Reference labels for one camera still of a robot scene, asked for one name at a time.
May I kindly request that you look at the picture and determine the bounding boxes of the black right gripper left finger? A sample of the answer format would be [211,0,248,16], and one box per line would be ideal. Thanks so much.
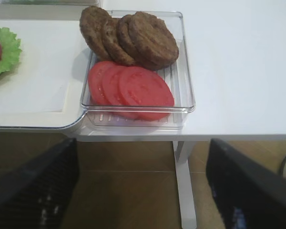
[0,138,80,229]

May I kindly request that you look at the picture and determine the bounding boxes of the green lettuce leaf on bun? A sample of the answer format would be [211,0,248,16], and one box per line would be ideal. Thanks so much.
[0,27,22,74]

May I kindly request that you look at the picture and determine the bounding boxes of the clear patty and tomato container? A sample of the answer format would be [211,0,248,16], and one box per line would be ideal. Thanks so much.
[80,6,195,129]

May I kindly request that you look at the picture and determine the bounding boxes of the middle red tomato slice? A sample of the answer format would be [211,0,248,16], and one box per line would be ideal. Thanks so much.
[102,65,129,107]

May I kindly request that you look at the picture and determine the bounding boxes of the white paper sheet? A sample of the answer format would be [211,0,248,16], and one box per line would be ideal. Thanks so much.
[0,20,82,113]

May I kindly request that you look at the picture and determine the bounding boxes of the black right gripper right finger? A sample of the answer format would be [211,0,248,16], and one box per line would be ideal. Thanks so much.
[206,139,286,229]

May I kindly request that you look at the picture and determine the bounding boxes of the front red tomato slice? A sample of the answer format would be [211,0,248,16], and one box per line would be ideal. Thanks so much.
[119,67,174,107]

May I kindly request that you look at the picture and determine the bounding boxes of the white table leg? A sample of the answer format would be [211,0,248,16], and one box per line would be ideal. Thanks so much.
[173,141,197,229]

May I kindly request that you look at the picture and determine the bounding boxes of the cream metal serving tray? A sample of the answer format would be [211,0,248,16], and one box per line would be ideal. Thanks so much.
[0,19,90,129]

